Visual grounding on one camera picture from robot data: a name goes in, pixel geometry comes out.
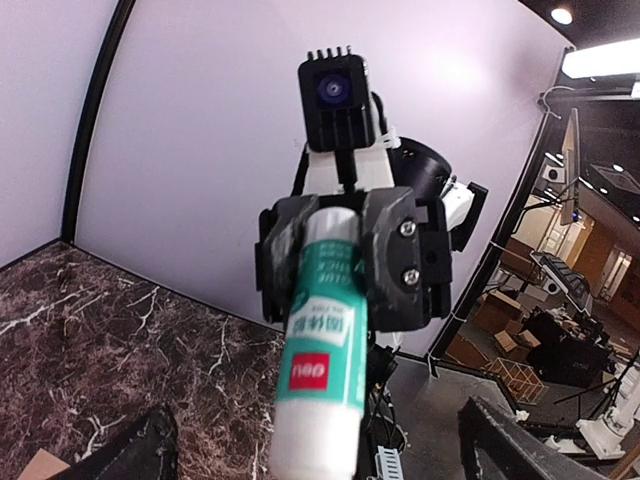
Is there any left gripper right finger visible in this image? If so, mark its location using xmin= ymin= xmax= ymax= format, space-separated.
xmin=458 ymin=396 xmax=603 ymax=480

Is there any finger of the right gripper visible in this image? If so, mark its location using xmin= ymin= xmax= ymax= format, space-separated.
xmin=257 ymin=195 xmax=316 ymax=324
xmin=361 ymin=187 xmax=425 ymax=332

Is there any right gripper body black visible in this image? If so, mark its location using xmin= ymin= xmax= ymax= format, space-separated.
xmin=255 ymin=191 xmax=452 ymax=328

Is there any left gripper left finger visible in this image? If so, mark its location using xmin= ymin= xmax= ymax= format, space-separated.
xmin=64 ymin=404 xmax=178 ymax=479

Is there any brown paper envelope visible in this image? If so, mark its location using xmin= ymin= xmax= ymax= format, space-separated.
xmin=17 ymin=449 xmax=69 ymax=480

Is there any green glue stick white cap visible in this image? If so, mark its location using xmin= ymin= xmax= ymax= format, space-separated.
xmin=269 ymin=207 xmax=367 ymax=479

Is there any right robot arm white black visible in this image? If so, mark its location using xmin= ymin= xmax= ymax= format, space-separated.
xmin=255 ymin=87 xmax=488 ymax=333

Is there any white slotted cable duct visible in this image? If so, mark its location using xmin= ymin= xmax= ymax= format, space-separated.
xmin=374 ymin=445 xmax=405 ymax=480

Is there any black front rail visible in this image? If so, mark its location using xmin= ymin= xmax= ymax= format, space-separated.
xmin=354 ymin=344 xmax=407 ymax=479

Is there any right black frame post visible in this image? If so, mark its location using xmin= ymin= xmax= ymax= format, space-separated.
xmin=424 ymin=46 xmax=576 ymax=366

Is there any black frame post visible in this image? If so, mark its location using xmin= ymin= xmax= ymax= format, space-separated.
xmin=424 ymin=46 xmax=576 ymax=366
xmin=60 ymin=0 xmax=137 ymax=245

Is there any left black frame post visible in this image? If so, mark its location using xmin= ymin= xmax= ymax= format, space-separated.
xmin=60 ymin=0 xmax=137 ymax=245

